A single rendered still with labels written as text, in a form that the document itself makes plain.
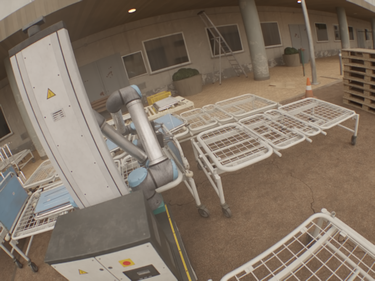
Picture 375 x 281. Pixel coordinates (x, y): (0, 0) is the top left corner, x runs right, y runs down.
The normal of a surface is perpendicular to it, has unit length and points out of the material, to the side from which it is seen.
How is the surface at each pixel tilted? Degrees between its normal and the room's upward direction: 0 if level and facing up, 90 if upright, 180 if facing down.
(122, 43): 90
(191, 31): 90
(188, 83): 101
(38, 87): 90
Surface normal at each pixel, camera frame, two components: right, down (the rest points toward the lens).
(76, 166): 0.28, 0.35
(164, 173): 0.29, -0.10
